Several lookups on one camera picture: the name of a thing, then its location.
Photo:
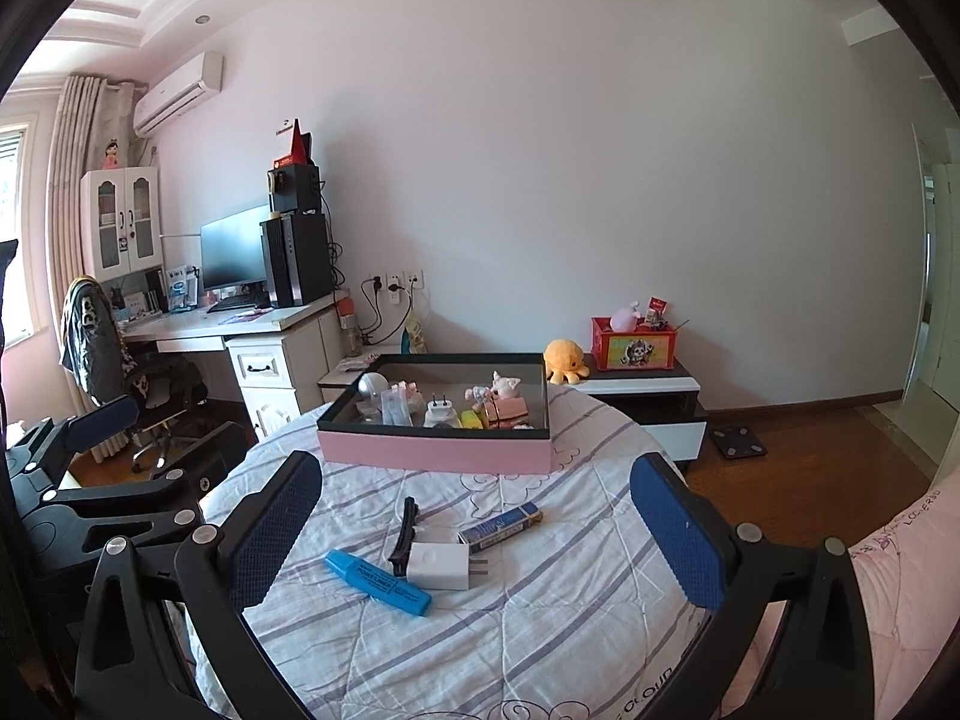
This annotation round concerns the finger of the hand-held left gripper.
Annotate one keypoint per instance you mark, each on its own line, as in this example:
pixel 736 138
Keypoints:
pixel 150 491
pixel 105 418

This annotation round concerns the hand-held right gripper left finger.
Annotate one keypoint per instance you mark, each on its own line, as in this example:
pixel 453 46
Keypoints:
pixel 274 532

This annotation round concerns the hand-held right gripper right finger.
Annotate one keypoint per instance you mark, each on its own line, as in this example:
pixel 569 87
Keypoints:
pixel 675 532

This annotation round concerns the clear plastic box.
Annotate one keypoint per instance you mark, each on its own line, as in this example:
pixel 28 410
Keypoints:
pixel 396 405

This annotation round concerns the pink box with dark rim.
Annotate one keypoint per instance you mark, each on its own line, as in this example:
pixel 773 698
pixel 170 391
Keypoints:
pixel 435 450

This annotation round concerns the white plug adapter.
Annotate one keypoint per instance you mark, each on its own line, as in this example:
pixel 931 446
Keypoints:
pixel 442 412

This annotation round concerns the pink building block figure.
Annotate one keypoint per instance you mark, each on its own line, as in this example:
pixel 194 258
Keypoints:
pixel 506 411

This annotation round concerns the white pig figurine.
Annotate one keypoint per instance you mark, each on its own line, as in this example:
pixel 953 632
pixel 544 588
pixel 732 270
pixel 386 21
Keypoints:
pixel 508 385

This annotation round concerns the black office chair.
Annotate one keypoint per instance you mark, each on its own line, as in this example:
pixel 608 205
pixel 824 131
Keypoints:
pixel 161 390

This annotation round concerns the dark printed jacket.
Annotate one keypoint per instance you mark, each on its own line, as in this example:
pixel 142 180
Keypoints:
pixel 90 337

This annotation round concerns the black floor scale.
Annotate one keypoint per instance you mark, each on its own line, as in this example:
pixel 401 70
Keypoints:
pixel 739 444

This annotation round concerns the blue highlighter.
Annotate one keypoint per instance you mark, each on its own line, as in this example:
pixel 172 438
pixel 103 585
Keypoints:
pixel 375 581

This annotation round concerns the black and white nightstand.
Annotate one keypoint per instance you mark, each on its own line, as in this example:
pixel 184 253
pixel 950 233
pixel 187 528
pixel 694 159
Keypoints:
pixel 637 409

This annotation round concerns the black hair clip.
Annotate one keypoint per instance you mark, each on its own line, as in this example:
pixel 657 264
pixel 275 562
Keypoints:
pixel 409 521

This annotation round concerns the blue and white carton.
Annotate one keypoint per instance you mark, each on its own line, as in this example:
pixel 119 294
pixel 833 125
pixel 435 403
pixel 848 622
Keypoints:
pixel 180 289

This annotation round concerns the white charger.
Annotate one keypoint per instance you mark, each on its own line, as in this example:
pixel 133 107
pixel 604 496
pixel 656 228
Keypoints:
pixel 439 566

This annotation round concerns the small blue box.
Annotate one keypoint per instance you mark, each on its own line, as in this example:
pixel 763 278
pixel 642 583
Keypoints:
pixel 502 525

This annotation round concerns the dark keyboard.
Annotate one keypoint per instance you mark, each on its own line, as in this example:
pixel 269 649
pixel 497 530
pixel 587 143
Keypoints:
pixel 236 304

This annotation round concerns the red storage box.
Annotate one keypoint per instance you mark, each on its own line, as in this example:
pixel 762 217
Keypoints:
pixel 634 349

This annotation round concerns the white hutch cabinet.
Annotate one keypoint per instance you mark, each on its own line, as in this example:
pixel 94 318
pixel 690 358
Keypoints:
pixel 120 225

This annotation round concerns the white desk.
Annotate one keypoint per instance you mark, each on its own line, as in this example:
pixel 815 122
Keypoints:
pixel 277 330

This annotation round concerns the yellow octopus plush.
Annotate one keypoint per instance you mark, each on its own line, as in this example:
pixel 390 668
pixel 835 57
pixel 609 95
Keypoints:
pixel 564 360

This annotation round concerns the black monitor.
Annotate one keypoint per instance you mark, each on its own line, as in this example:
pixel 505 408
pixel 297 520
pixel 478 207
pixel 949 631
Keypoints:
pixel 234 251

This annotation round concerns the window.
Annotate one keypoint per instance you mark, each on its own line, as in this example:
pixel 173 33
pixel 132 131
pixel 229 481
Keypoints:
pixel 9 225

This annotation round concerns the pink plush toy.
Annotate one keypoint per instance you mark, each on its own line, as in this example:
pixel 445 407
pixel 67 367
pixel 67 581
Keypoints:
pixel 625 317

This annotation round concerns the yellow highlighter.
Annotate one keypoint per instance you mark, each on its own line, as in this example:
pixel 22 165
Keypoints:
pixel 471 420

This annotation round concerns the small red tag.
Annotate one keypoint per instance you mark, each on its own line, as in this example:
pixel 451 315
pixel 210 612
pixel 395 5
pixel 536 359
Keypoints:
pixel 657 306

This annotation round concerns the pink quilt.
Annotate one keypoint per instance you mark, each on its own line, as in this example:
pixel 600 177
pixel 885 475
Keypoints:
pixel 900 577

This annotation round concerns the orange bottle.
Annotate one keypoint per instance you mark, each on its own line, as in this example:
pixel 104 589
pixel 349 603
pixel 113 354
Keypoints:
pixel 345 311

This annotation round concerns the colourful snack bag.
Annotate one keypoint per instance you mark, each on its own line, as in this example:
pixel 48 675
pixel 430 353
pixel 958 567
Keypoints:
pixel 415 334

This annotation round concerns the black computer tower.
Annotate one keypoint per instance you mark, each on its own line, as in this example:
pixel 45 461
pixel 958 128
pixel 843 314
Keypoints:
pixel 300 259

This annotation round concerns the small doll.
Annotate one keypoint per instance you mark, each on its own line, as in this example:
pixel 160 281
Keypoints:
pixel 112 155

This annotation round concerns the black speaker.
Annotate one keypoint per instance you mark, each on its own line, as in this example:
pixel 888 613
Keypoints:
pixel 295 189

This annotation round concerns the white air conditioner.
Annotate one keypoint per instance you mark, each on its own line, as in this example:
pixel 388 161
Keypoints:
pixel 178 96

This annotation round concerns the red cardboard box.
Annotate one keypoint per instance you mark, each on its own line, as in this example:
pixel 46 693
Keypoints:
pixel 294 146

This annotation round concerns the white wall socket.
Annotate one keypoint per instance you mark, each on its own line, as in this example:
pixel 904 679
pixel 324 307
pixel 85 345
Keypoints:
pixel 415 278
pixel 373 283
pixel 394 281

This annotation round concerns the white door frame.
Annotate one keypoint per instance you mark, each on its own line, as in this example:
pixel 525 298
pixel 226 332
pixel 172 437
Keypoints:
pixel 919 277

